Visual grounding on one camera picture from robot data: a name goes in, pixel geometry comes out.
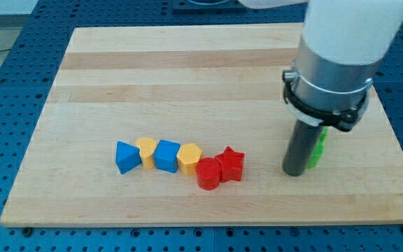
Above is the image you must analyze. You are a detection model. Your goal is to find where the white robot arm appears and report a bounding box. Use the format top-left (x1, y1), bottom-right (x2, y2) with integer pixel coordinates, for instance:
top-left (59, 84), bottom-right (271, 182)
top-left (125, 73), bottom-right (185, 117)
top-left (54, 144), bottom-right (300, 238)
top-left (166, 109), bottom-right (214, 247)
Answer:
top-left (282, 0), bottom-right (403, 132)

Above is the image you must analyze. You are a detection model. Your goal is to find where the red circle block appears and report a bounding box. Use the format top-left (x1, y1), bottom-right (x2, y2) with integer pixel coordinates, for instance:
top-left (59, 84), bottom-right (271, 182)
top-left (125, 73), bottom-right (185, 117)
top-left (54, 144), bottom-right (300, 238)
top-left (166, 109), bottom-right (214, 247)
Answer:
top-left (196, 157), bottom-right (221, 190)

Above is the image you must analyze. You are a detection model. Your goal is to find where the yellow hexagon block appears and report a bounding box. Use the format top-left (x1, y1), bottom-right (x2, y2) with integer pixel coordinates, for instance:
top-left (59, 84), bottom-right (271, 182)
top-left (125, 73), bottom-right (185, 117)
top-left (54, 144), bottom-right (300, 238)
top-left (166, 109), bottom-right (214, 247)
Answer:
top-left (176, 143), bottom-right (203, 176)

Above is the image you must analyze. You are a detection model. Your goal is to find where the wooden board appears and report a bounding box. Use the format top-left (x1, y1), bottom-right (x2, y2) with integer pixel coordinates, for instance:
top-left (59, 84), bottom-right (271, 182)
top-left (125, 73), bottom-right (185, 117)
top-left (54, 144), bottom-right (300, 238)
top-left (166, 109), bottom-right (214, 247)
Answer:
top-left (0, 23), bottom-right (403, 228)

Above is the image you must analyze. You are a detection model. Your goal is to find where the red star block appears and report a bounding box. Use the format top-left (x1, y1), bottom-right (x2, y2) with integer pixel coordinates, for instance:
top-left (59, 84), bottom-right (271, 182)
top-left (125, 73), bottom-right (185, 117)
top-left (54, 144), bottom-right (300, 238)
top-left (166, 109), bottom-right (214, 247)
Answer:
top-left (215, 146), bottom-right (245, 183)

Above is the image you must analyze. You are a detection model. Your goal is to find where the blue square block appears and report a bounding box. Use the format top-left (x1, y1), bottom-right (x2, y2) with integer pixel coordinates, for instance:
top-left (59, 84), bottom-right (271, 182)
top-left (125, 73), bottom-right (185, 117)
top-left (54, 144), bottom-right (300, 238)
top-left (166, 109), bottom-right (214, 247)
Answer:
top-left (153, 139), bottom-right (181, 173)

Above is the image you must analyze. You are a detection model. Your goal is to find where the yellow heart block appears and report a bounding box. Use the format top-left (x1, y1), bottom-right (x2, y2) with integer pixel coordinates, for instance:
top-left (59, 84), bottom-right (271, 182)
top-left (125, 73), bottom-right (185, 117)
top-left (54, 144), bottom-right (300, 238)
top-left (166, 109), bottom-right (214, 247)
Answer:
top-left (135, 137), bottom-right (157, 169)

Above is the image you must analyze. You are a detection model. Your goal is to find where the blue triangle block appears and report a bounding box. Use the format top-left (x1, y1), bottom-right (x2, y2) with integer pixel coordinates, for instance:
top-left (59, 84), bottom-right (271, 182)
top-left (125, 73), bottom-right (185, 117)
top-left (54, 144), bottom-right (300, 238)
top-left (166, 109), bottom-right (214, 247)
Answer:
top-left (115, 141), bottom-right (142, 174)

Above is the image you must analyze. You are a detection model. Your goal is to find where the dark grey cylinder pusher tool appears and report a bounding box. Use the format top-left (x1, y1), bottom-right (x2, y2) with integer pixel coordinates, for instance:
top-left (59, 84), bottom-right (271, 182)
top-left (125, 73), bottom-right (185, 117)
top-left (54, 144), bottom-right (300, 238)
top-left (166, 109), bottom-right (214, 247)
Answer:
top-left (282, 120), bottom-right (323, 176)

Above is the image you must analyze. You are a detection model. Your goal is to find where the green block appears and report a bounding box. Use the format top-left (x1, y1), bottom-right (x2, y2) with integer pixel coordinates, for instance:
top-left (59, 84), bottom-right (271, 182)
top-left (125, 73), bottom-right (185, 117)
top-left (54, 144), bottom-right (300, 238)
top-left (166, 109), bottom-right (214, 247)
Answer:
top-left (307, 127), bottom-right (328, 169)

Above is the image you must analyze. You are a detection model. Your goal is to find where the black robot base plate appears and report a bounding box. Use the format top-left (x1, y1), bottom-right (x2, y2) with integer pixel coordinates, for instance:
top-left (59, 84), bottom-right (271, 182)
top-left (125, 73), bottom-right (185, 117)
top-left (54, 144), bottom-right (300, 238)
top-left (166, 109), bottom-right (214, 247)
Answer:
top-left (170, 0), bottom-right (246, 13)

